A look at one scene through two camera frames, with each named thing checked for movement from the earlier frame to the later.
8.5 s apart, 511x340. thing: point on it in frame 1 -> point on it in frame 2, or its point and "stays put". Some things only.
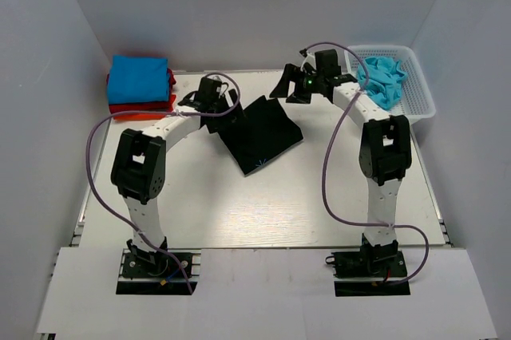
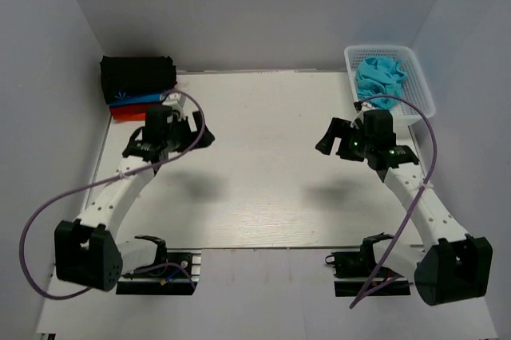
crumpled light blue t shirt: [386, 77] stays put
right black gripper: [292, 73] -> [340, 128]
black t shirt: [264, 132] -> [136, 75]
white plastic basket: [417, 100] stays put
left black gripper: [233, 113] -> [192, 137]
